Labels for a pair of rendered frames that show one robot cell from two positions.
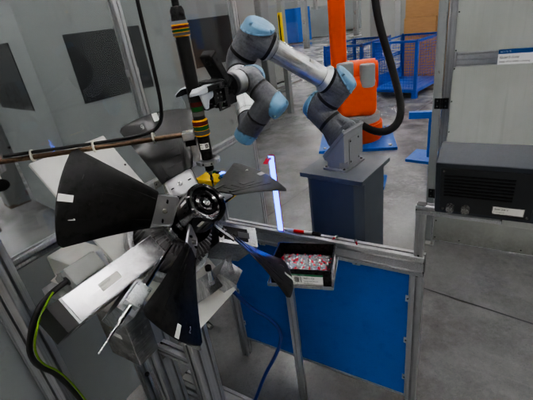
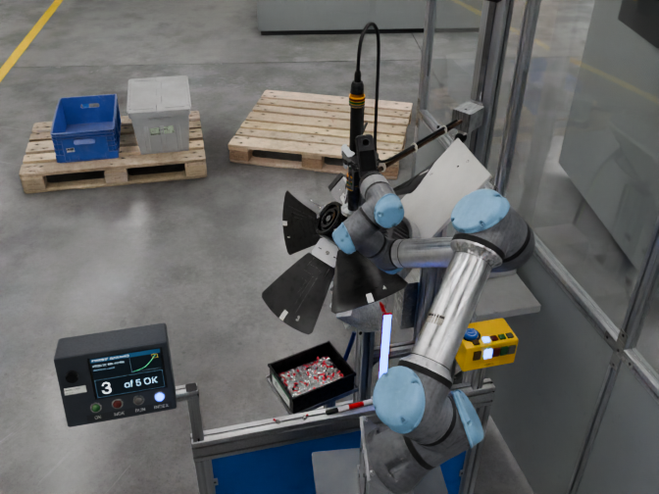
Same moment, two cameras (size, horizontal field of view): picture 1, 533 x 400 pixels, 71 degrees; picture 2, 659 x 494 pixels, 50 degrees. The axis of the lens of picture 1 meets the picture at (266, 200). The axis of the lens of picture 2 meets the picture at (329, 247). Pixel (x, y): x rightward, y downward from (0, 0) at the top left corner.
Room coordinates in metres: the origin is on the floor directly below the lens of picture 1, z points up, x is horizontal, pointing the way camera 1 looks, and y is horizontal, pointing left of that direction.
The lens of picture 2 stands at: (2.16, -1.22, 2.41)
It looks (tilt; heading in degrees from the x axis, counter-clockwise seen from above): 35 degrees down; 132
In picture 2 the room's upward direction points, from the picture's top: 1 degrees clockwise
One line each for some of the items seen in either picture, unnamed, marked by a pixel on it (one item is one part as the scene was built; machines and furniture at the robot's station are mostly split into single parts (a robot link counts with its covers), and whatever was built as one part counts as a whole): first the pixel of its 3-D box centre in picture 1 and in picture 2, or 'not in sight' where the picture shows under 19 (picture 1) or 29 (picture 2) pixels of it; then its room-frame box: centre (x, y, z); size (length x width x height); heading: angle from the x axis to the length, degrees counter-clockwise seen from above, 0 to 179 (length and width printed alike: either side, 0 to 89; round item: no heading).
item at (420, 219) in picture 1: (419, 229); (194, 413); (1.04, -0.49, 0.96); 0.03 x 0.03 x 0.20; 56
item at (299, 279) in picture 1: (303, 263); (311, 376); (1.10, -0.10, 0.85); 0.22 x 0.17 x 0.07; 72
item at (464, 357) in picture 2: (218, 186); (482, 345); (1.50, 0.20, 1.02); 0.16 x 0.10 x 0.11; 56
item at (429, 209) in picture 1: (457, 212); (151, 398); (0.99, -0.57, 1.04); 0.24 x 0.03 x 0.03; 56
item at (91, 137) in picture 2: not in sight; (87, 127); (-2.06, 1.00, 0.25); 0.60 x 0.41 x 0.22; 144
